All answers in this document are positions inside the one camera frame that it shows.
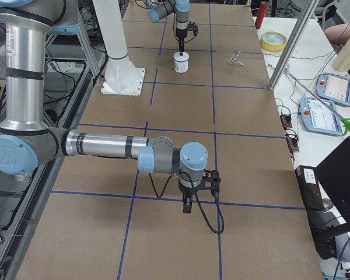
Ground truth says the white cup lid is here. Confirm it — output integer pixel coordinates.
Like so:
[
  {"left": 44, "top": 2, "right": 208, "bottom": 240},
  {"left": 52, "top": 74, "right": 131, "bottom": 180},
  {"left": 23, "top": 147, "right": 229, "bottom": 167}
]
[{"left": 173, "top": 52, "right": 189, "bottom": 62}]

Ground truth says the clear glass funnel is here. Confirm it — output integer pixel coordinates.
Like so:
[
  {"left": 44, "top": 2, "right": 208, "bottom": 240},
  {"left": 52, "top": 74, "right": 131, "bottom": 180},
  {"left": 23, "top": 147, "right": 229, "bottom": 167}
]
[{"left": 227, "top": 51, "right": 244, "bottom": 67}]

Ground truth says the white enamel cup blue rim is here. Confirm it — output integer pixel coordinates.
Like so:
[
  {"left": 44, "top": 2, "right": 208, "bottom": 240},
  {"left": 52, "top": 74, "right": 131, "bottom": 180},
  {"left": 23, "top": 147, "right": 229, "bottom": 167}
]
[{"left": 173, "top": 59, "right": 189, "bottom": 74}]

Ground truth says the red cylinder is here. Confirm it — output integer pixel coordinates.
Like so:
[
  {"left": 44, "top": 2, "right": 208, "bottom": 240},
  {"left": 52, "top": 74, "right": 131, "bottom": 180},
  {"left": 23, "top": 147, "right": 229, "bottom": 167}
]
[{"left": 255, "top": 1, "right": 268, "bottom": 30}]

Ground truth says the yellow tape roll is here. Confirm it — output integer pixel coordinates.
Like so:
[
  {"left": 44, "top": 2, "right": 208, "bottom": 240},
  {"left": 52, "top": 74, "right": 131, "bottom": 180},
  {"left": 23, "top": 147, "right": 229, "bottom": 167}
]
[{"left": 260, "top": 31, "right": 288, "bottom": 53}]

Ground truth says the orange black adapter lower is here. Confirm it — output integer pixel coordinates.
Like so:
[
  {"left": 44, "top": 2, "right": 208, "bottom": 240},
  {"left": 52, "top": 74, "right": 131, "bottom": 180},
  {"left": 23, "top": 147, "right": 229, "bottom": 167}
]
[{"left": 286, "top": 134, "right": 299, "bottom": 153}]

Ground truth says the orange black adapter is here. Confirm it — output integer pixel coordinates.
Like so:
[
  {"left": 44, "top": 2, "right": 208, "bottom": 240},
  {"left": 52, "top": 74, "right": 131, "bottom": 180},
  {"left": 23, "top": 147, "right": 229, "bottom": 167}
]
[
  {"left": 280, "top": 114, "right": 292, "bottom": 130},
  {"left": 286, "top": 134, "right": 299, "bottom": 153}
]

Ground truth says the orange black adapter upper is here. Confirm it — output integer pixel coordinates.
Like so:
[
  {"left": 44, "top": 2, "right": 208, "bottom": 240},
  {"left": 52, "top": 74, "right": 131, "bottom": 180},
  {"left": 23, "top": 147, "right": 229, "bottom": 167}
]
[{"left": 280, "top": 114, "right": 292, "bottom": 130}]

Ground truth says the black computer box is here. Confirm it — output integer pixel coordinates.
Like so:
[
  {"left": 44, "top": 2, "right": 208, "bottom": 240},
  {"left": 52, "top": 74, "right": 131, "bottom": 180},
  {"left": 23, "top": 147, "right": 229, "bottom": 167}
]
[{"left": 295, "top": 165, "right": 350, "bottom": 263}]

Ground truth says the teach pendant lower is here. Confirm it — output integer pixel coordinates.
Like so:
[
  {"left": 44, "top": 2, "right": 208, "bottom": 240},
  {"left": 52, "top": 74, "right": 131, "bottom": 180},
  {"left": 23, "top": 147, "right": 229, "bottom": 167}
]
[{"left": 300, "top": 96, "right": 343, "bottom": 136}]

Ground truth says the teach pendant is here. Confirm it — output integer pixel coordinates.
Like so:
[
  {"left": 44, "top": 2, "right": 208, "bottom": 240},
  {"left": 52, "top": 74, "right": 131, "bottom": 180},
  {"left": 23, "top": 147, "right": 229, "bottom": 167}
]
[
  {"left": 316, "top": 73, "right": 350, "bottom": 107},
  {"left": 300, "top": 96, "right": 343, "bottom": 136}
]

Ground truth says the black monitor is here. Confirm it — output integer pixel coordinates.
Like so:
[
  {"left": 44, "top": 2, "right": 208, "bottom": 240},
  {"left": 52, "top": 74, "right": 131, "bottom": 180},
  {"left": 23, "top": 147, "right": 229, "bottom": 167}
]
[{"left": 314, "top": 136, "right": 350, "bottom": 221}]

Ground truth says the person's knee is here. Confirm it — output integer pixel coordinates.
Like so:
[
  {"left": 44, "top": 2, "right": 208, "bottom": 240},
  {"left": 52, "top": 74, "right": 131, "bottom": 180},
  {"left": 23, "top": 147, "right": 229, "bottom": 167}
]
[{"left": 324, "top": 23, "right": 350, "bottom": 50}]

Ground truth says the teach pendant upper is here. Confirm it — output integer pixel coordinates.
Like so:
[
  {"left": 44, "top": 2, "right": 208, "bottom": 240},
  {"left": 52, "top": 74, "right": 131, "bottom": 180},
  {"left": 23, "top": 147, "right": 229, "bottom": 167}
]
[{"left": 316, "top": 73, "right": 350, "bottom": 107}]

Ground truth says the wooden beam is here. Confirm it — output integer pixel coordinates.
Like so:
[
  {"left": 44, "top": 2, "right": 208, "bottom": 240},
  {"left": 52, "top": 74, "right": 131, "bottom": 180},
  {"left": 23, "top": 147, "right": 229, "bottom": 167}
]
[{"left": 332, "top": 20, "right": 350, "bottom": 72}]

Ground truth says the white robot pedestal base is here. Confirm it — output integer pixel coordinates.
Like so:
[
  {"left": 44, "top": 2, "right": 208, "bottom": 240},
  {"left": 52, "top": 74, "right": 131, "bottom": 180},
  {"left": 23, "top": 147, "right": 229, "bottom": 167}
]
[{"left": 93, "top": 0, "right": 145, "bottom": 96}]

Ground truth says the aluminium frame post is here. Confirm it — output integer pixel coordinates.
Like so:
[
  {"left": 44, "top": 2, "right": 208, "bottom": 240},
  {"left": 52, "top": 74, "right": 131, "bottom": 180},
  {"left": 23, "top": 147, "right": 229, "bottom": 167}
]
[{"left": 267, "top": 0, "right": 319, "bottom": 91}]

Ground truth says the green handled reach grabber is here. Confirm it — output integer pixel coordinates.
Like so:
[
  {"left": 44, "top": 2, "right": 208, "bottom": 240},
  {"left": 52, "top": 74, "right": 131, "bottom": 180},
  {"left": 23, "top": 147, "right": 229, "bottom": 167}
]
[{"left": 284, "top": 68, "right": 350, "bottom": 135}]

